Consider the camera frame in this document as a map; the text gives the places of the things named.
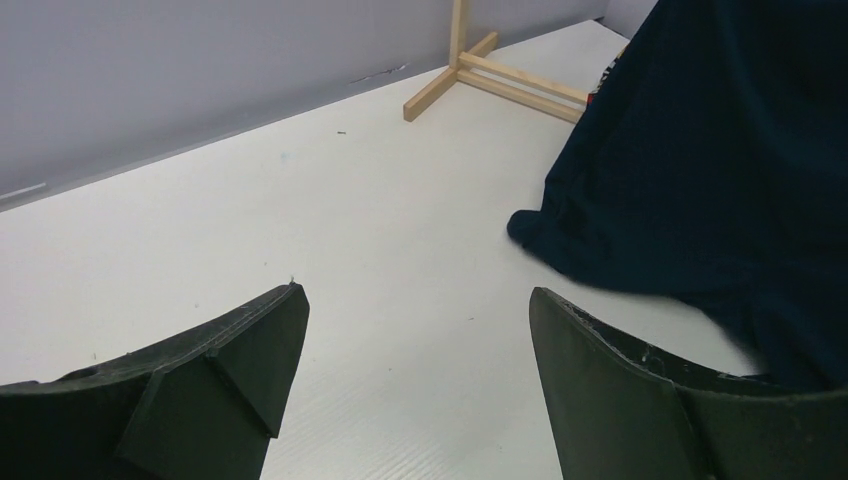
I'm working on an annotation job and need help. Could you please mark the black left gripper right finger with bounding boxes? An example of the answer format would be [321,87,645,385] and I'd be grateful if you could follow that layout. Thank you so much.
[529,287,847,479]

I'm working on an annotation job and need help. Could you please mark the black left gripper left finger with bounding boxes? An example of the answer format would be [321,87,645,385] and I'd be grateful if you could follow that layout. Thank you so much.
[1,283,310,479]

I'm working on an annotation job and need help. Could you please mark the navy blue shorts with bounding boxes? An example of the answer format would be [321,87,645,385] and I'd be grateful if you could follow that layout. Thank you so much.
[507,1,847,391]

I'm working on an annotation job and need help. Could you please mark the colourful comic print shorts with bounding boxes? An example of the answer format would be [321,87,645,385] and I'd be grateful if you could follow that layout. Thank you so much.
[586,47,627,106]

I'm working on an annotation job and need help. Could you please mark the wooden clothes rack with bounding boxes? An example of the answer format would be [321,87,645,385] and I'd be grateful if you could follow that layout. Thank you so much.
[403,0,589,124]

